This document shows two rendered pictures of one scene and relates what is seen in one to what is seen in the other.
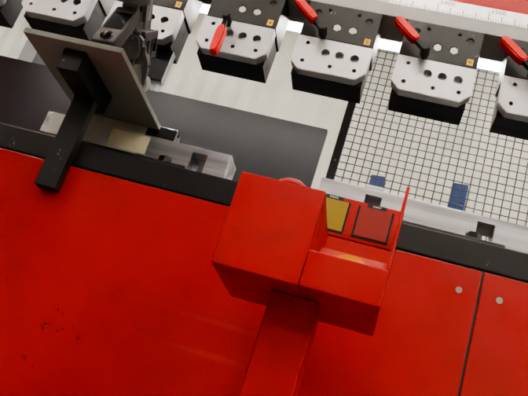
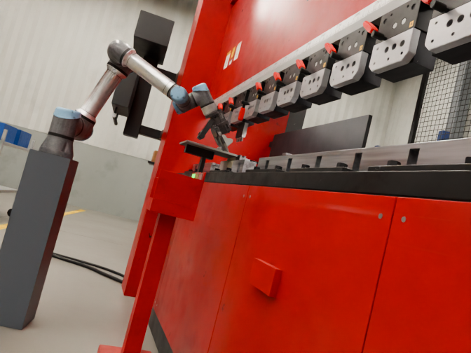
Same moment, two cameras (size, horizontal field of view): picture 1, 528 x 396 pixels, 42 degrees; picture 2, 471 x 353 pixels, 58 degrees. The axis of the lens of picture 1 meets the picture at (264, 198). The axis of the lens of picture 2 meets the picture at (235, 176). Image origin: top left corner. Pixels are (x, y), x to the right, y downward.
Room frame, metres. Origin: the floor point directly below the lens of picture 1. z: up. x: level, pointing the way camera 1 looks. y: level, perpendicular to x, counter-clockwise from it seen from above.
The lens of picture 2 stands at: (0.23, -1.56, 0.74)
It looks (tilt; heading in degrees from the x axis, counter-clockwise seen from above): 4 degrees up; 60
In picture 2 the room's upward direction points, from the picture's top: 14 degrees clockwise
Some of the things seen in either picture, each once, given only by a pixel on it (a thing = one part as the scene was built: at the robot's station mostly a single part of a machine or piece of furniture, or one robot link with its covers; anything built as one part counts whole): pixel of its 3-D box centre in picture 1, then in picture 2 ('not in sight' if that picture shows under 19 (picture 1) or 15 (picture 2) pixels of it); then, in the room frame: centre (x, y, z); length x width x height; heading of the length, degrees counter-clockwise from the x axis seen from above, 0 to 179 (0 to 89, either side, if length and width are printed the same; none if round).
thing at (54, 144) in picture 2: not in sight; (58, 145); (0.49, 0.57, 0.82); 0.15 x 0.15 x 0.10
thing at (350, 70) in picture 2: not in sight; (359, 61); (1.08, -0.63, 1.26); 0.15 x 0.09 x 0.17; 78
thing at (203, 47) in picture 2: not in sight; (219, 148); (1.66, 1.24, 1.15); 0.85 x 0.25 x 2.30; 168
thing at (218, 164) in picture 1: (133, 160); (235, 171); (1.27, 0.27, 0.92); 0.39 x 0.06 x 0.10; 78
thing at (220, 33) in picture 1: (221, 34); (243, 111); (1.19, 0.18, 1.20); 0.04 x 0.02 x 0.10; 168
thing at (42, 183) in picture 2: not in sight; (31, 236); (0.49, 0.57, 0.39); 0.18 x 0.18 x 0.78; 68
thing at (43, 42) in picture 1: (97, 82); (207, 149); (1.14, 0.35, 1.00); 0.26 x 0.18 x 0.01; 168
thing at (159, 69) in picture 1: (144, 67); (241, 132); (1.28, 0.32, 1.13); 0.10 x 0.02 x 0.10; 78
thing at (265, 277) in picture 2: not in sight; (264, 276); (0.91, -0.65, 0.59); 0.15 x 0.02 x 0.07; 78
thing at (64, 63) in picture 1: (65, 126); (195, 169); (1.10, 0.36, 0.88); 0.14 x 0.04 x 0.22; 168
